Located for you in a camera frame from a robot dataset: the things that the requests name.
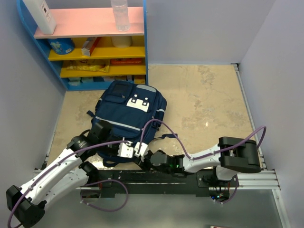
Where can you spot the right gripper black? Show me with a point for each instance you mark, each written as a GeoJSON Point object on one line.
{"type": "Point", "coordinates": [144, 164]}

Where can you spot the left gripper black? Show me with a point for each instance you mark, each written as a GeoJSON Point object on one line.
{"type": "Point", "coordinates": [116, 152]}

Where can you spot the navy blue student backpack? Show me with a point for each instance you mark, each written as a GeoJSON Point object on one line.
{"type": "Point", "coordinates": [135, 111]}

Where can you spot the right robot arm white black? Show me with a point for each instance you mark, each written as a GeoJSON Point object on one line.
{"type": "Point", "coordinates": [228, 158]}

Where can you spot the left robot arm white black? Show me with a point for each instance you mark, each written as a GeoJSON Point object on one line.
{"type": "Point", "coordinates": [71, 169]}

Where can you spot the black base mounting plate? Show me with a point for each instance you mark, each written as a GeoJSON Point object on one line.
{"type": "Point", "coordinates": [200, 184]}

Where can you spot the yellow snack packet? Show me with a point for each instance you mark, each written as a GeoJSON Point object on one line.
{"type": "Point", "coordinates": [92, 65]}

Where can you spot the red flat box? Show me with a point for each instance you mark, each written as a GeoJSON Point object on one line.
{"type": "Point", "coordinates": [126, 61]}

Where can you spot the blue shelf unit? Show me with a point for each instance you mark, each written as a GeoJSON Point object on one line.
{"type": "Point", "coordinates": [79, 24]}

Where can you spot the orange white carton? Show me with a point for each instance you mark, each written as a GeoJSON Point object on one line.
{"type": "Point", "coordinates": [89, 46]}

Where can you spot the white cylindrical jar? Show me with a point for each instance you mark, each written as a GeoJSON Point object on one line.
{"type": "Point", "coordinates": [122, 41]}

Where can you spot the blue snack canister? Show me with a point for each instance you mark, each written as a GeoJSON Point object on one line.
{"type": "Point", "coordinates": [62, 46]}

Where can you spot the clear plastic water bottle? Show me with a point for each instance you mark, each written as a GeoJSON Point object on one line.
{"type": "Point", "coordinates": [121, 16]}

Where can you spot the white rectangular device box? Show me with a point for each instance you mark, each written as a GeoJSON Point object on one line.
{"type": "Point", "coordinates": [41, 15]}

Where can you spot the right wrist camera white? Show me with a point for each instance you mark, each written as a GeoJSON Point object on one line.
{"type": "Point", "coordinates": [141, 150]}

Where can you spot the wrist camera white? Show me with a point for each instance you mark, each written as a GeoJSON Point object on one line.
{"type": "Point", "coordinates": [126, 150]}
{"type": "Point", "coordinates": [141, 150]}

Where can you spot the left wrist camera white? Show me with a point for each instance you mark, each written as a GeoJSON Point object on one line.
{"type": "Point", "coordinates": [126, 150]}

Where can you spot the aluminium rail frame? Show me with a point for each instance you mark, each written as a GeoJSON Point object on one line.
{"type": "Point", "coordinates": [176, 152]}

